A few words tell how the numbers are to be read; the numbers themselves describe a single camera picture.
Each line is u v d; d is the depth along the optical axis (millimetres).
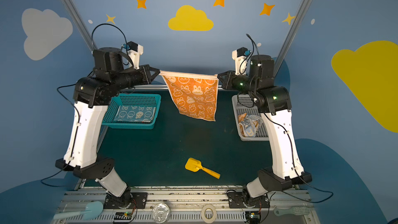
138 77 519
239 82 501
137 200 748
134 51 507
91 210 715
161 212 672
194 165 853
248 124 949
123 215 731
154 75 590
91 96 384
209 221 691
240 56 506
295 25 829
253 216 733
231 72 499
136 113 1072
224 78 575
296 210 715
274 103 391
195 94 730
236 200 747
